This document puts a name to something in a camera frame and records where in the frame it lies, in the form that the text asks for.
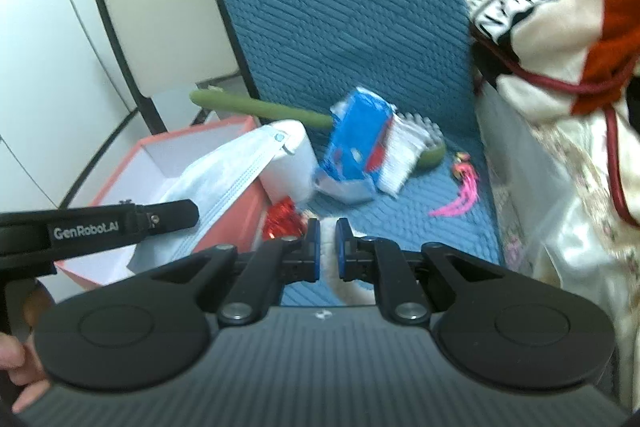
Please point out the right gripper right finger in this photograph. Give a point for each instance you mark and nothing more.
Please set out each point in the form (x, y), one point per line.
(380, 262)

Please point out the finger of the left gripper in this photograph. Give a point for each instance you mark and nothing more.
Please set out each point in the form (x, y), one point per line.
(169, 216)

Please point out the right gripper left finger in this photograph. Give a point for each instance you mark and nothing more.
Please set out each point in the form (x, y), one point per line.
(259, 278)

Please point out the red foil snack packet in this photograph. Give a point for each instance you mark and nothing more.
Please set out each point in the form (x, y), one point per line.
(283, 219)

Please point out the white face mask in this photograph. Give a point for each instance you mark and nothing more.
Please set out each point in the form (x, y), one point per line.
(214, 183)

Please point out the white textured cloth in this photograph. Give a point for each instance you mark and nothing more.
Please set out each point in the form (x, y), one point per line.
(414, 142)

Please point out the pink tassel charm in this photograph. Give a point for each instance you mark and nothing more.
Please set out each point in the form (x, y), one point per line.
(463, 171)

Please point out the blue white tissue pack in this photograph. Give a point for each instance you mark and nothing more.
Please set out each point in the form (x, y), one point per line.
(350, 168)

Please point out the left hand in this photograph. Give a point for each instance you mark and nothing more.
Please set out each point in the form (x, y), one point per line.
(19, 358)

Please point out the white toilet paper roll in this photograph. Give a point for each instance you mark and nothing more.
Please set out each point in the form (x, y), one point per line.
(291, 172)

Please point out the green plush stick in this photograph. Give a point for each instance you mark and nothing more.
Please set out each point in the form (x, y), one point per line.
(219, 100)

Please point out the white floral bed cover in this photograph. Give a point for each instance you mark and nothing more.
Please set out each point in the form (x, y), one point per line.
(557, 222)

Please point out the beige black chair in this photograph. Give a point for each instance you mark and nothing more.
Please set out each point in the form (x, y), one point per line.
(153, 53)

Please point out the blue quilted chair cover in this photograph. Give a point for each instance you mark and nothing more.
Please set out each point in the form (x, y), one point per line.
(414, 53)

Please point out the cream red black blanket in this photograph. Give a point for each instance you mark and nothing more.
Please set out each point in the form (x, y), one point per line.
(573, 63)

